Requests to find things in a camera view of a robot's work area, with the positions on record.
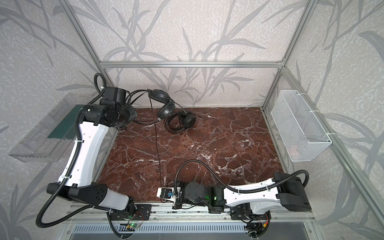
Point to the clear plastic wall bin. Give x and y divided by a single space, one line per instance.
36 147

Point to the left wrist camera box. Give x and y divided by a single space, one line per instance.
114 94

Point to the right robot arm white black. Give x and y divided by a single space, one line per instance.
258 199

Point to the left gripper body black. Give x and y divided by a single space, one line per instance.
130 111

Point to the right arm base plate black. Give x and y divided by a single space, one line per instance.
238 213

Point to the black headphones with cable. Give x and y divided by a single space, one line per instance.
170 106
186 119

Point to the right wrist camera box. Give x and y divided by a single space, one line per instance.
166 194

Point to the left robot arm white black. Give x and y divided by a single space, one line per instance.
109 109

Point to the white wire mesh basket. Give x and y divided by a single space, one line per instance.
301 132

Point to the aluminium frame crossbar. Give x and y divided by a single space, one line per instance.
190 64

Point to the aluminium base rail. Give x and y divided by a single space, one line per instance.
163 213

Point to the green mat in bin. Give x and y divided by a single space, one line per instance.
66 128

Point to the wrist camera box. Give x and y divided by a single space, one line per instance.
166 194
114 94

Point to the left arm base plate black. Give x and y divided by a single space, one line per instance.
142 213

